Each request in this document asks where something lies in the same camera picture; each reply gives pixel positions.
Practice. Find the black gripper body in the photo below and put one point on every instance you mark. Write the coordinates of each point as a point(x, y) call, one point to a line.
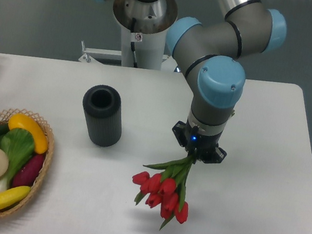
point(198, 141)

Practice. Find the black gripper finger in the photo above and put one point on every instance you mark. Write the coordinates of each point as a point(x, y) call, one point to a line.
point(211, 155)
point(181, 132)

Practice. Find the red tulip bouquet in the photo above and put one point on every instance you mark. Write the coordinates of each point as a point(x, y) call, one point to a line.
point(166, 189)

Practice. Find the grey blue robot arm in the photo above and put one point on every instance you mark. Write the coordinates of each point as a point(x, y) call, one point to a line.
point(206, 56)

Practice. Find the dark grey ribbed vase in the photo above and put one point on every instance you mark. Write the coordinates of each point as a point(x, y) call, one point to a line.
point(102, 110)

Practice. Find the purple sweet potato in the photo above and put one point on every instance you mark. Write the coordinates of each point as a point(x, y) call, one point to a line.
point(28, 173)

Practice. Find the green bok choy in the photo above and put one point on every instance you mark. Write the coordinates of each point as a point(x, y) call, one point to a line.
point(18, 145)

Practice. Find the woven wicker basket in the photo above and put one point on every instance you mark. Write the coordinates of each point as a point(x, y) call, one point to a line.
point(45, 126)

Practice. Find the white metal base bracket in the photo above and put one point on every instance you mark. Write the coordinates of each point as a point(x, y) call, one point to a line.
point(113, 57)

